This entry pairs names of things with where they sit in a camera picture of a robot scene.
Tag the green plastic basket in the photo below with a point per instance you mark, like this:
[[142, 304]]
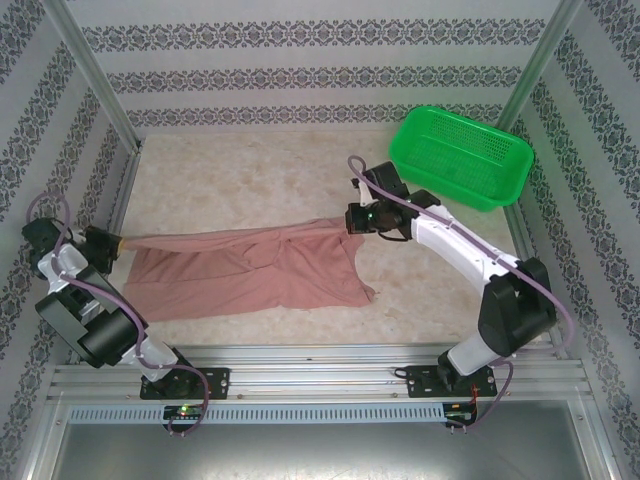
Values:
[[460, 155]]

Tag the pink t-shirt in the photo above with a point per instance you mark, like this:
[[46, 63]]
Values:
[[250, 280]]

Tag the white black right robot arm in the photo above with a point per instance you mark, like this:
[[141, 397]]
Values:
[[460, 245]]

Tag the grey metal sheet panel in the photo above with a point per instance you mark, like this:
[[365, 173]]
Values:
[[320, 455]]

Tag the aluminium side rail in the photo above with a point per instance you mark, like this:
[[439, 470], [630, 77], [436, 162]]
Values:
[[122, 200], [520, 231]]

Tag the aluminium frame post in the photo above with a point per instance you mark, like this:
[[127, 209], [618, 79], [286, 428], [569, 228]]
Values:
[[102, 85], [542, 65]]

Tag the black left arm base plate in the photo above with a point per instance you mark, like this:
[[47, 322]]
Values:
[[220, 382]]

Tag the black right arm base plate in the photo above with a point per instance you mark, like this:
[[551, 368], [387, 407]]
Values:
[[420, 385]]

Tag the long ribbed aluminium rail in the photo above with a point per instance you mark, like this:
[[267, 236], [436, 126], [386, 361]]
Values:
[[320, 380]]

